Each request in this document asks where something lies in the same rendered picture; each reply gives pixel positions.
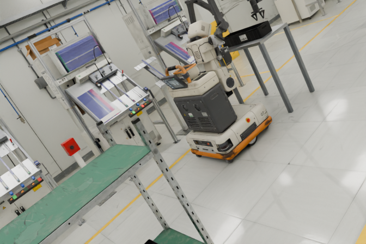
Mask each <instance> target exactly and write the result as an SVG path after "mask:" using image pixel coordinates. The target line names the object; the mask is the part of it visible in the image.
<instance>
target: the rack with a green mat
mask: <svg viewBox="0 0 366 244"><path fill-rule="evenodd" d="M131 122H132V124H133V126H134V127H135V129H136V131H137V132H138V134H139V136H140V137H141V139H142V141H143V142H144V144H145V146H139V145H124V144H117V143H116V142H115V140H114V139H113V137H112V135H111V134H110V132H109V131H108V129H107V127H106V126H105V124H104V123H103V121H102V120H101V121H99V122H97V123H96V125H97V126H98V128H99V129H100V131H101V133H102V134H103V136H104V137H105V139H106V141H107V142H108V143H109V145H110V147H109V148H108V149H107V150H105V151H104V152H103V153H102V154H100V155H99V156H98V157H96V158H95V159H93V160H92V161H91V162H89V163H88V164H87V165H85V166H84V167H83V168H81V169H80V170H79V171H77V172H76V173H75V174H74V175H72V176H71V177H69V178H68V179H67V180H65V181H64V182H63V183H61V184H60V185H59V186H57V187H56V188H55V189H53V190H52V191H51V192H50V193H48V194H47V195H45V196H44V197H43V198H41V199H40V200H39V201H37V202H36V203H35V204H33V205H32V206H31V207H29V208H28V209H27V210H26V211H24V212H23V213H22V214H20V215H19V216H17V217H16V218H15V219H13V220H12V221H11V222H9V223H8V224H7V225H5V226H4V227H3V228H2V229H0V244H51V243H52V242H53V241H54V240H56V239H57V238H58V237H59V236H61V234H63V233H64V232H65V231H67V230H68V229H69V228H70V227H71V226H72V225H74V224H75V223H76V222H77V221H78V220H79V219H81V218H82V217H83V216H84V215H85V214H86V213H88V212H89V211H90V210H91V209H92V208H93V207H95V206H96V205H97V204H98V203H99V202H100V201H102V200H103V199H104V198H106V197H107V196H108V195H109V194H110V193H111V192H113V191H114V190H115V189H116V188H117V187H118V186H120V185H121V184H122V183H123V182H124V181H125V180H127V179H128V178H129V177H130V178H131V179H132V181H133V182H134V184H135V185H136V187H137V188H138V190H139V192H140V193H141V195H142V196H143V198H144V200H145V201H146V203H147V204H148V206H149V208H150V209H151V210H152V212H153V214H154V215H155V217H156V218H157V220H158V221H159V223H160V225H161V226H162V228H163V231H162V232H161V233H160V234H159V235H158V236H157V237H156V238H155V239H154V240H153V241H154V242H156V243H158V244H214V242H213V241H212V239H211V237H210V236H209V234H208V233H207V231H206V229H205V228H204V226H203V224H202V222H201V221H200V219H199V217H198V216H197V214H196V212H195V211H194V209H193V207H192V205H191V204H190V202H189V201H188V199H187V197H186V196H185V194H184V192H183V191H182V189H181V187H180V186H179V184H178V182H177V181H176V179H175V177H174V175H173V174H172V172H171V171H170V169H169V167H168V166H167V164H166V162H165V160H164V159H163V157H162V155H161V154H160V152H159V150H158V148H157V147H156V145H155V143H154V142H153V140H152V139H151V137H150V135H149V134H148V132H147V130H146V129H145V127H144V125H143V124H142V122H141V120H140V119H139V118H134V119H133V120H132V121H131ZM152 158H153V159H154V160H155V162H156V164H157V165H158V167H159V169H160V170H161V172H162V174H163V175H164V177H165V178H166V180H167V182H168V183H169V185H170V187H171V188H172V190H173V192H174V193H175V195H176V197H177V198H178V200H179V202H180V203H181V205H182V207H183V208H184V210H185V211H186V213H187V215H188V216H189V218H190V220H191V221H192V223H193V225H194V226H195V228H196V230H197V231H198V233H199V235H200V236H201V238H202V239H203V241H204V242H202V241H199V240H197V239H195V238H193V237H190V236H188V235H186V234H184V233H181V232H179V231H177V230H175V229H173V228H170V227H169V225H168V224H167V222H166V220H165V219H164V218H163V216H162V214H161V213H160V211H159V209H158V208H157V206H156V205H155V203H154V202H153V200H152V198H151V197H150V196H149V194H148V192H147V191H146V189H145V187H144V186H143V184H142V183H141V181H140V180H139V178H138V176H137V175H136V173H135V172H136V171H138V170H139V169H140V168H141V167H142V166H143V165H145V164H146V163H147V162H148V161H149V160H151V159H152Z"/></svg>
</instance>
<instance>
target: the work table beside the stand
mask: <svg viewBox="0 0 366 244"><path fill-rule="evenodd" d="M271 28H272V31H271V32H269V33H268V34H267V35H265V36H264V37H263V38H260V39H257V40H253V41H249V42H246V43H243V44H239V45H235V46H232V47H228V50H229V52H235V51H238V50H244V52H245V54H246V57H247V59H248V61H249V63H250V65H251V67H252V69H253V71H254V74H255V76H256V78H257V80H258V82H259V84H260V86H261V89H262V91H263V93H264V95H265V96H267V95H269V93H268V91H267V89H266V87H265V85H264V82H263V80H262V78H261V76H260V73H259V71H258V69H257V67H256V65H255V63H254V60H253V58H252V56H251V54H250V52H249V50H248V48H249V47H253V46H259V48H260V51H261V53H262V55H263V57H264V60H265V62H266V64H267V66H268V69H269V71H270V73H271V75H272V77H273V80H274V82H275V84H276V86H277V88H278V91H279V93H280V95H281V97H282V100H283V102H284V104H285V106H286V108H287V111H288V113H292V112H293V111H294V110H293V108H292V106H291V103H290V101H289V99H288V97H287V95H286V92H285V90H284V88H283V86H282V83H281V81H280V79H279V77H278V74H277V72H276V70H275V67H274V66H273V63H272V61H271V58H270V56H269V54H268V52H267V49H266V47H265V45H264V42H265V41H266V40H268V39H269V38H270V37H272V36H274V35H275V34H276V33H278V32H279V31H280V30H282V29H284V32H285V34H286V37H287V39H288V41H289V44H290V46H291V49H292V51H293V53H294V55H295V58H296V60H297V63H298V65H299V67H300V70H301V72H302V75H303V77H304V80H305V82H306V84H307V87H308V89H309V91H310V93H311V92H314V91H315V89H314V87H313V84H312V82H311V80H310V77H309V75H308V72H307V69H306V67H305V65H304V62H303V60H302V58H301V55H300V53H299V51H298V48H297V46H296V43H295V41H294V39H293V36H292V33H291V31H290V29H289V26H288V24H287V22H286V23H282V24H280V25H277V26H273V27H271ZM219 63H220V65H221V66H226V64H225V62H224V60H223V59H221V60H219ZM226 68H227V66H226ZM227 70H228V69H227ZM228 73H229V71H228ZM233 92H234V94H235V96H236V98H237V100H238V102H239V104H245V103H244V101H243V99H242V97H241V95H240V93H239V91H238V89H237V87H236V88H235V89H233Z"/></svg>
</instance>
